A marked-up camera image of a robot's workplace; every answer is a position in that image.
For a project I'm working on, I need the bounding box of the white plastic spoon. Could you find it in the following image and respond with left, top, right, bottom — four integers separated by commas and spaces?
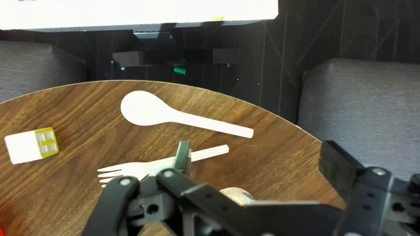
119, 89, 255, 141

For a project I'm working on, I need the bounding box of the grey fabric sofa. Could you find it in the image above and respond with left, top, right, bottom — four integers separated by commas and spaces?
296, 58, 420, 183

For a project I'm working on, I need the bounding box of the white plastic fork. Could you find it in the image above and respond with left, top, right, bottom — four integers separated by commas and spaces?
95, 143, 231, 189

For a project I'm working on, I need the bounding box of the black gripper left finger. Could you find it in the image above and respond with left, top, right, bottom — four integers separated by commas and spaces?
82, 141, 228, 236

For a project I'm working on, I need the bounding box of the grey fabric seat cushion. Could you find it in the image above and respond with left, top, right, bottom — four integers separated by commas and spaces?
0, 40, 89, 105

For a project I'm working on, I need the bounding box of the white flat panel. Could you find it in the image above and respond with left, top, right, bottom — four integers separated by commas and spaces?
0, 0, 280, 33

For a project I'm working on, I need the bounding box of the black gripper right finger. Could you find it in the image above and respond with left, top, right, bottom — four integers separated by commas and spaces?
317, 139, 420, 236

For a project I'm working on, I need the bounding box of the white and yellow block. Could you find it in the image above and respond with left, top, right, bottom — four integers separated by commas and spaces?
3, 126, 60, 167

